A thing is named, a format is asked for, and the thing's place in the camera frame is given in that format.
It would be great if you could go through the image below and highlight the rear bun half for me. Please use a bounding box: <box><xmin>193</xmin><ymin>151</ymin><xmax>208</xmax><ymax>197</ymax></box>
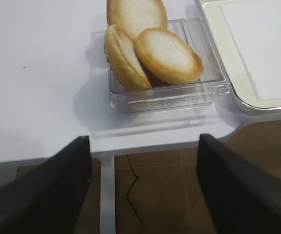
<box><xmin>107</xmin><ymin>0</ymin><xmax>168</xmax><ymax>40</ymax></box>

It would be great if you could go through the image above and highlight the middle bun half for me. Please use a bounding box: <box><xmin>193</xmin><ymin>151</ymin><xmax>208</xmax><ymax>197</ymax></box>
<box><xmin>104</xmin><ymin>24</ymin><xmax>152</xmax><ymax>91</ymax></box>

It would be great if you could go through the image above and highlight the front bun half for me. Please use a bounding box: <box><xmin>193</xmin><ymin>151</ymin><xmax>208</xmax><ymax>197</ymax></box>
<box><xmin>134</xmin><ymin>28</ymin><xmax>204</xmax><ymax>85</ymax></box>

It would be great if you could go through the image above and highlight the clear bun container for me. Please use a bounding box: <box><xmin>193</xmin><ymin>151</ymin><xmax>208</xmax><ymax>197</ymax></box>
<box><xmin>104</xmin><ymin>0</ymin><xmax>230</xmax><ymax>113</ymax></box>

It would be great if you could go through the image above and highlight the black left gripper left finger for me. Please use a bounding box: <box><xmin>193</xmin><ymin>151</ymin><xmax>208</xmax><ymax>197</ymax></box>
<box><xmin>0</xmin><ymin>136</ymin><xmax>92</xmax><ymax>234</ymax></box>

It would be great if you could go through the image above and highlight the white table leg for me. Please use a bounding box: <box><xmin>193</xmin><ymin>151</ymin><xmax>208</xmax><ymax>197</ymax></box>
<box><xmin>99</xmin><ymin>156</ymin><xmax>116</xmax><ymax>234</ymax></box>

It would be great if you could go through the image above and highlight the bun half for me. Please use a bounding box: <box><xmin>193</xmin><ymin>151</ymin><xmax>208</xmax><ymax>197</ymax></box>
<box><xmin>134</xmin><ymin>28</ymin><xmax>204</xmax><ymax>85</ymax></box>
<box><xmin>104</xmin><ymin>24</ymin><xmax>152</xmax><ymax>91</ymax></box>
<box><xmin>107</xmin><ymin>0</ymin><xmax>168</xmax><ymax>40</ymax></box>

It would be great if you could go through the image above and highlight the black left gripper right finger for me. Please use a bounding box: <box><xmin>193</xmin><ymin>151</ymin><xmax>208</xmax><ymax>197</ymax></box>
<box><xmin>197</xmin><ymin>134</ymin><xmax>281</xmax><ymax>234</ymax></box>

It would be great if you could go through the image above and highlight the white serving tray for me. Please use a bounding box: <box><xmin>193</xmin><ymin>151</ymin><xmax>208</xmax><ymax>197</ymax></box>
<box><xmin>199</xmin><ymin>0</ymin><xmax>281</xmax><ymax>115</ymax></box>

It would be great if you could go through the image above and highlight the white paper tray liner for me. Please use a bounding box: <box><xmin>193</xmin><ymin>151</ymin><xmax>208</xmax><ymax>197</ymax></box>
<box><xmin>221</xmin><ymin>0</ymin><xmax>281</xmax><ymax>99</ymax></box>

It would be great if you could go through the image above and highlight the black cable on floor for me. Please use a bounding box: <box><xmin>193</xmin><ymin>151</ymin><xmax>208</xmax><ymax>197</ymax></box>
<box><xmin>125</xmin><ymin>154</ymin><xmax>143</xmax><ymax>234</ymax></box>

